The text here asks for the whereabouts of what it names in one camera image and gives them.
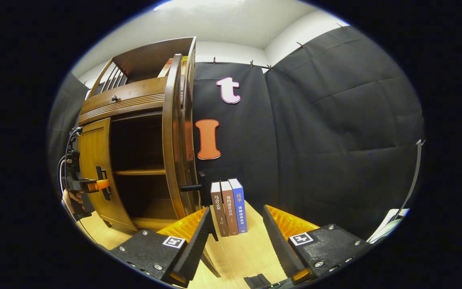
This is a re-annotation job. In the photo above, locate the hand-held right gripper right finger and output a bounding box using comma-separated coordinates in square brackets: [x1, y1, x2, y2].
[263, 205, 374, 283]

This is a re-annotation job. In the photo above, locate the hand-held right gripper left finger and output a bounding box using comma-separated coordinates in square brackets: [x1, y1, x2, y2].
[110, 207, 213, 286]

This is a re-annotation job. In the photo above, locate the wooden shoe cabinet door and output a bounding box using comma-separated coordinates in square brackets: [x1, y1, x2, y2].
[78, 118, 137, 232]
[162, 53, 207, 221]

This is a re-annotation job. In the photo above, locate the wooden double-door shoe cabinet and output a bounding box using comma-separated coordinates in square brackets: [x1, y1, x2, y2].
[78, 37, 199, 233]

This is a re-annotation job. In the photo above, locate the wooden cabinet drawer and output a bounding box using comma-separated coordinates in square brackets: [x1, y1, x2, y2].
[78, 76, 169, 126]

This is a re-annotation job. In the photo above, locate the reddish brown book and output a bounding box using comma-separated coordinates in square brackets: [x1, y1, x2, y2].
[220, 181, 239, 236]

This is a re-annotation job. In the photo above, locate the blue book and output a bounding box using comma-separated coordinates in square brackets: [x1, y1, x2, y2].
[228, 178, 248, 234]

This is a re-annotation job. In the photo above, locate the black backdrop cloth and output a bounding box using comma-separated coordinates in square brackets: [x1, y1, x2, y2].
[47, 26, 424, 241]

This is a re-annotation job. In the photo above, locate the thin grey bar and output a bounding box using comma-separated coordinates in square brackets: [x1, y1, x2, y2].
[405, 138, 426, 209]

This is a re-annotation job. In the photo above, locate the large ceiling light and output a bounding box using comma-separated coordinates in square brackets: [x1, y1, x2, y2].
[153, 0, 247, 12]

